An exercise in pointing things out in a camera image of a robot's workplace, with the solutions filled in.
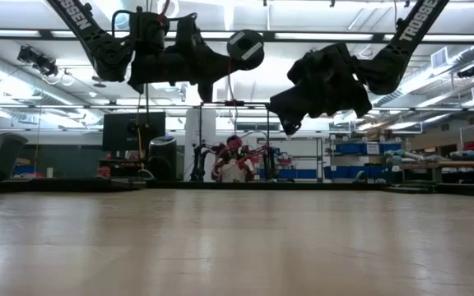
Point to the shelf with blue bins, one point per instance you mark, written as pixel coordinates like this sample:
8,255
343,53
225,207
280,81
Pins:
352,149

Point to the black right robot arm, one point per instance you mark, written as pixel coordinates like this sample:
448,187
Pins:
393,61

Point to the background black rig frame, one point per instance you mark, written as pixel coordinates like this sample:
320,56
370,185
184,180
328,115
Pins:
234,103

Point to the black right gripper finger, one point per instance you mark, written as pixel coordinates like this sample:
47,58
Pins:
292,111

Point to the background black robot arm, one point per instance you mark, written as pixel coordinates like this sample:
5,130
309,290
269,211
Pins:
270,162
198,164

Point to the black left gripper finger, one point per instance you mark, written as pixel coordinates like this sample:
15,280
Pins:
229,66

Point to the overhead light bar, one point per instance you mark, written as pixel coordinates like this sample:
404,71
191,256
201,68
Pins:
45,34

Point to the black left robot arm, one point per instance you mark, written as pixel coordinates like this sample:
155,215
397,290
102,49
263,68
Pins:
105,53

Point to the person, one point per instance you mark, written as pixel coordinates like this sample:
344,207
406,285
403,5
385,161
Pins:
233,172

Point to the black monitor screen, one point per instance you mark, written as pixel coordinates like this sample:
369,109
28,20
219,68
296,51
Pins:
117,131

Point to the black ceiling camera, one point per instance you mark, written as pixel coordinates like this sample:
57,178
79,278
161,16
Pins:
466,72
39,61

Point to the wooden workbench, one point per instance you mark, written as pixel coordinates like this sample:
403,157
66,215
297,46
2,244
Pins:
467,165

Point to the white ceiling air vent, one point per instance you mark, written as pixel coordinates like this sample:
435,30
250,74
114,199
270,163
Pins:
440,59

